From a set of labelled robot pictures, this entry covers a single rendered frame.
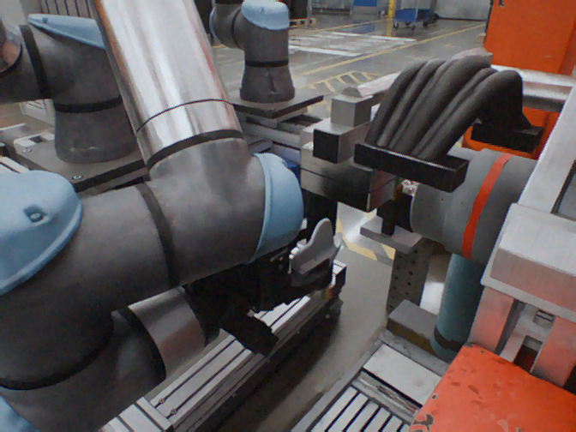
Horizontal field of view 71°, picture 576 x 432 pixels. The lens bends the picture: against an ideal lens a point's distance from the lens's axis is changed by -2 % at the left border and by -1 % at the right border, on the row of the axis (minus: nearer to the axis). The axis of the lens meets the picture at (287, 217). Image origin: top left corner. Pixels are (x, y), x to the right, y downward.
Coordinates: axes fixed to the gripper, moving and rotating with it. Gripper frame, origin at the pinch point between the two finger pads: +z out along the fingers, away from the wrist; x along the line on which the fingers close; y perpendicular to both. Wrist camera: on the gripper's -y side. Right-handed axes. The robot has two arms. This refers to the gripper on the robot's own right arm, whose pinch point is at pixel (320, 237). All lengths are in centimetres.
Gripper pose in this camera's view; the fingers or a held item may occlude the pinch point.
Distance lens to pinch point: 49.9
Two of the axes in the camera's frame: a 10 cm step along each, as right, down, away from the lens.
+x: -7.5, -3.4, 5.6
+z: 6.6, -3.9, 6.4
